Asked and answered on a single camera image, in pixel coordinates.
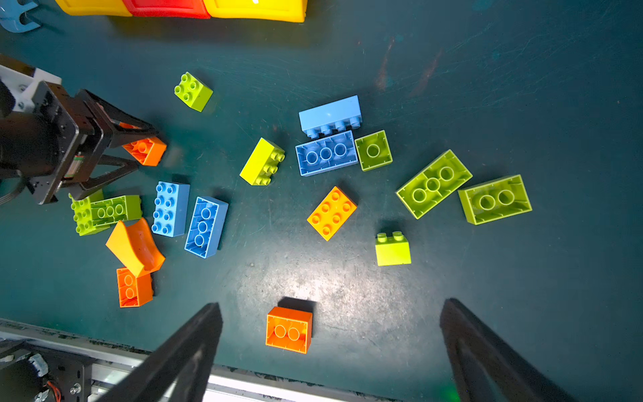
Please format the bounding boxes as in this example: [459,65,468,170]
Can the left yellow bin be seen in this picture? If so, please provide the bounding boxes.
[56,0,132,17]

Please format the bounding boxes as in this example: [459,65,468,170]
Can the yellow-green lego centre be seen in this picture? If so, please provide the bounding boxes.
[239,137,286,186]

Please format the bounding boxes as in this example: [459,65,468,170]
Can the blue lego left upside-down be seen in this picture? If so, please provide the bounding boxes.
[184,197,229,259]

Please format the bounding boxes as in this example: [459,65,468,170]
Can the red middle bin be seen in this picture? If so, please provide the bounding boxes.
[123,0,211,19]

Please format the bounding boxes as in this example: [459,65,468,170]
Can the small green lego top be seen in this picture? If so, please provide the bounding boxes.
[174,72,213,112]

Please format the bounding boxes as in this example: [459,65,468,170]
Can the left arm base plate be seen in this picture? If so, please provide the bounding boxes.
[1,340,94,401]

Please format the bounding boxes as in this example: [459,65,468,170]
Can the orange lego front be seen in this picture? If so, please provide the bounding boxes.
[266,307,313,354]

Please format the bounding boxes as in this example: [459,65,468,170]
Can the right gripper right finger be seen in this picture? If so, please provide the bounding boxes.
[440,298,574,401]

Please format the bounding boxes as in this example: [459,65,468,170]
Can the green lego far right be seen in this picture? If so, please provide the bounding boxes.
[458,174,532,225]

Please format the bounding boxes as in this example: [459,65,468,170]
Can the blue lego upside down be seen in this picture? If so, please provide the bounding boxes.
[296,131,358,177]

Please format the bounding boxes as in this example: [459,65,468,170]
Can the small green lego lower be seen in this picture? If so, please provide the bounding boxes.
[375,231,412,266]

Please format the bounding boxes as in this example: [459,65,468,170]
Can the green lego left upside-down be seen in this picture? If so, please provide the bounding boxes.
[90,195,142,227]

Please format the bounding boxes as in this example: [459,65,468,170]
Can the small green lego square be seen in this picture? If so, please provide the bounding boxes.
[355,130,393,172]

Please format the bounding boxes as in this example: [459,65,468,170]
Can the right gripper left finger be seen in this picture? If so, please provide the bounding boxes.
[100,303,223,401]

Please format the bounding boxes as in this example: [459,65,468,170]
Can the yellow bin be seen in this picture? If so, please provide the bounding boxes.
[204,0,308,23]
[56,0,132,17]

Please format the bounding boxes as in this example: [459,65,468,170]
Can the blue toy rake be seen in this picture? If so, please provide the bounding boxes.
[1,0,41,34]

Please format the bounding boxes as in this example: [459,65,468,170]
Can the orange curved lego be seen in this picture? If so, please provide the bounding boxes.
[105,218,166,278]

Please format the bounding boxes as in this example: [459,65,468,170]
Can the long green lego right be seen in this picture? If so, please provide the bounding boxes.
[396,149,473,219]

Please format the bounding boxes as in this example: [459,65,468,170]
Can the green lego studs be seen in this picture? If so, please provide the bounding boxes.
[68,189,108,236]

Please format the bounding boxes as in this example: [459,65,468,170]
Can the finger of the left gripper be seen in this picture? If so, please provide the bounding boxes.
[69,155,138,200]
[75,89,158,148]

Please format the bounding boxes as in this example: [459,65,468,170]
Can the light blue lego upper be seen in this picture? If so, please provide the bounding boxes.
[299,95,363,139]

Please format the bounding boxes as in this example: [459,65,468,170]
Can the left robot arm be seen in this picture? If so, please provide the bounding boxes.
[1,55,158,205]

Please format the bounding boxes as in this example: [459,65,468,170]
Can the right yellow bin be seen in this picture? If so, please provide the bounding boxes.
[204,0,308,23]

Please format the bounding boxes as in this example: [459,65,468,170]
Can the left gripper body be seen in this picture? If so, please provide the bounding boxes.
[1,55,107,204]

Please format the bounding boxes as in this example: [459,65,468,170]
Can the blue lego left studs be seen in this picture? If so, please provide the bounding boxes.
[152,181,190,237]

